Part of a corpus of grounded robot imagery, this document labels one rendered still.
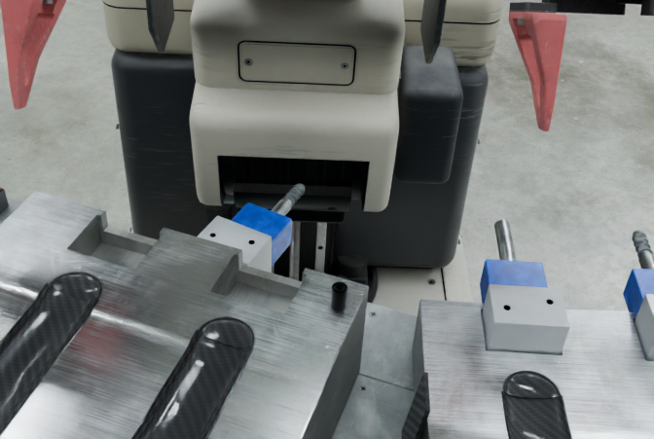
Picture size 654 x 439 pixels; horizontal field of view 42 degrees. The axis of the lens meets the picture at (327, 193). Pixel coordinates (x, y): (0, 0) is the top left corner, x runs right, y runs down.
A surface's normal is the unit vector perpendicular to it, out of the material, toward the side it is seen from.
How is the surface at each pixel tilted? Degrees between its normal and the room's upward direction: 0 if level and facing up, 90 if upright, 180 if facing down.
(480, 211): 0
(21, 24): 84
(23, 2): 84
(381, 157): 98
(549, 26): 84
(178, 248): 0
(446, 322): 0
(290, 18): 31
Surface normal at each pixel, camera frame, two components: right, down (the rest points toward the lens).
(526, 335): -0.04, 0.63
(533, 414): 0.04, -0.77
